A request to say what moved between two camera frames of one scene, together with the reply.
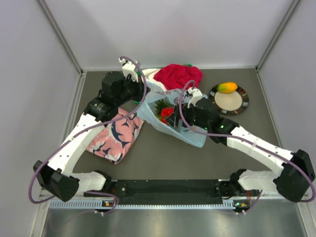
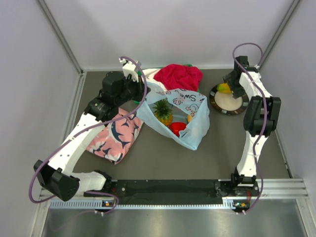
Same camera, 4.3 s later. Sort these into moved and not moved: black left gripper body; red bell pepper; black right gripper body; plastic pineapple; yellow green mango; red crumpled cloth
Moved: red bell pepper; black right gripper body
Not moved: yellow green mango; red crumpled cloth; black left gripper body; plastic pineapple
